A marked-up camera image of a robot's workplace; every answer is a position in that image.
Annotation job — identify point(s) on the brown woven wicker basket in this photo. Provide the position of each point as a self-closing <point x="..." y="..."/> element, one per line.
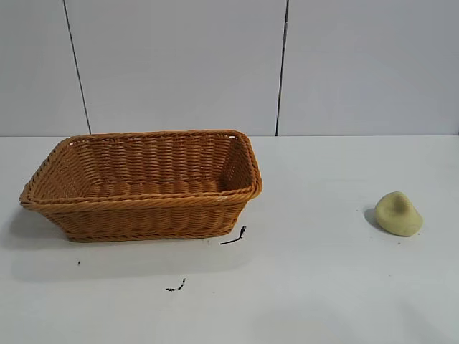
<point x="143" y="216"/>

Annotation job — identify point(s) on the pale yellow egg yolk pastry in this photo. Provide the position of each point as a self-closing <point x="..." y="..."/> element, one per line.
<point x="398" y="219"/>

